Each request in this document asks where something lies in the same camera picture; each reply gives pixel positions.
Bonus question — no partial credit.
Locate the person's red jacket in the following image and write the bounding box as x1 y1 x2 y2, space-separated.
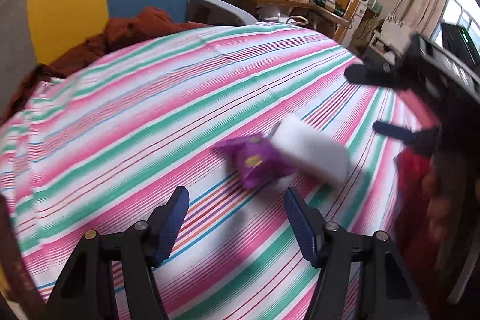
394 149 451 306

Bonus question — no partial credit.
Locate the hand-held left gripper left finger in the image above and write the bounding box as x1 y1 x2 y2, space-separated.
45 186 191 320

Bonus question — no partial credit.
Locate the white storage rack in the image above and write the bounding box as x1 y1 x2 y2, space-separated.
369 16 413 62

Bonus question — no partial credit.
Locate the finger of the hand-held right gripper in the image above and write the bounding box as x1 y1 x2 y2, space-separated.
344 63 409 90
373 121 441 156

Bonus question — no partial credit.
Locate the person's right hand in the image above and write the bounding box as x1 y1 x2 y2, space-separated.
422 170 454 242

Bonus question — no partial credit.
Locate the yellow wooden cabinet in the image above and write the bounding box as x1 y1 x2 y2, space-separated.
324 0 361 26

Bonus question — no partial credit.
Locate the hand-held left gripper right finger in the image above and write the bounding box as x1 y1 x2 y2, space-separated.
283 187 430 320

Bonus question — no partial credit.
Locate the barred window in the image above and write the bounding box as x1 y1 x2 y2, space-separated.
442 0 480 39

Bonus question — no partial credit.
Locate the striped tablecloth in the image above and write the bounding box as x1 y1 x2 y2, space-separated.
0 22 436 320

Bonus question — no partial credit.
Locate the white foam block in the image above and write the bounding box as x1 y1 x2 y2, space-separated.
271 118 351 187

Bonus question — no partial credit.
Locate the purple packet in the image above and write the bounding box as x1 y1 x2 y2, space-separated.
213 134 297 190

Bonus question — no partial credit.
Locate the brown crumpled cloth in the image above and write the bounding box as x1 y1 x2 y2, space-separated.
0 7 214 118

